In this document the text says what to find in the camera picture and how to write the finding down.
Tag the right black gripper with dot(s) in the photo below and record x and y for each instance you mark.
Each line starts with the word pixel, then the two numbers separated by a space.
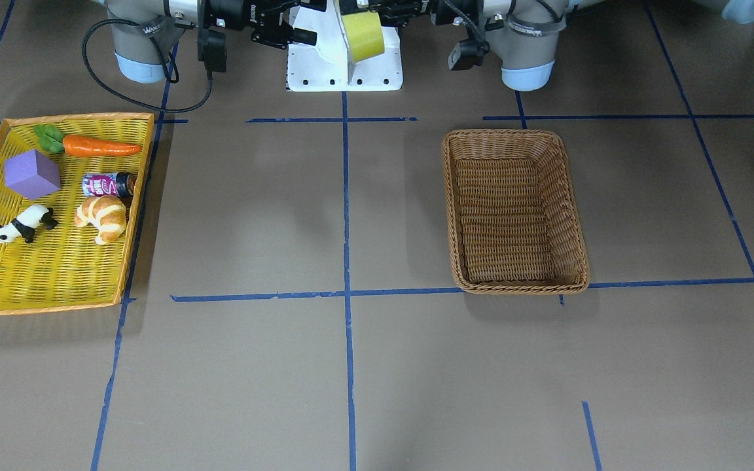
pixel 232 13

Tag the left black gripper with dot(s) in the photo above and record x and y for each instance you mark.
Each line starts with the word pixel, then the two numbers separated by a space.
pixel 448 10

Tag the yellow tape roll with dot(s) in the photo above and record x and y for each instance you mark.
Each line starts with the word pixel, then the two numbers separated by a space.
pixel 363 34

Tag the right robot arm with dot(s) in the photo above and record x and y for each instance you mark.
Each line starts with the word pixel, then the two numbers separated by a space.
pixel 145 31

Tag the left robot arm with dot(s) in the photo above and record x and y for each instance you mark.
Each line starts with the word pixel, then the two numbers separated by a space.
pixel 523 34

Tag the brown wicker basket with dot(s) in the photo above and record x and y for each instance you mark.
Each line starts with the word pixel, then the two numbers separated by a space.
pixel 513 224

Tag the yellow wicker basket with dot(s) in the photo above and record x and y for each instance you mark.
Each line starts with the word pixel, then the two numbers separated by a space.
pixel 64 269

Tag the white pole with base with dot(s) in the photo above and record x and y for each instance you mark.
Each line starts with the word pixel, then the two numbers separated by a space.
pixel 326 66

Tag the small purple can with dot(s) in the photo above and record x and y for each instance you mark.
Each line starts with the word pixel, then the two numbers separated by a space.
pixel 119 184

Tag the toy croissant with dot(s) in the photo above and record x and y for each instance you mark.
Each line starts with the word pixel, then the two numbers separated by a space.
pixel 106 213

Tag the orange toy carrot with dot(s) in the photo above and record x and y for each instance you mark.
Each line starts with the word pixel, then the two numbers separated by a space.
pixel 53 140

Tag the purple foam block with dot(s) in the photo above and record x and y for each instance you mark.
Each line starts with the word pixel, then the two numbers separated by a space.
pixel 32 175

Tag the toy panda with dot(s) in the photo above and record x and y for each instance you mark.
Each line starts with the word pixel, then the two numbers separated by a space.
pixel 26 224

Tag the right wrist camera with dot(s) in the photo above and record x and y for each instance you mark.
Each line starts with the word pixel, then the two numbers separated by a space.
pixel 211 47

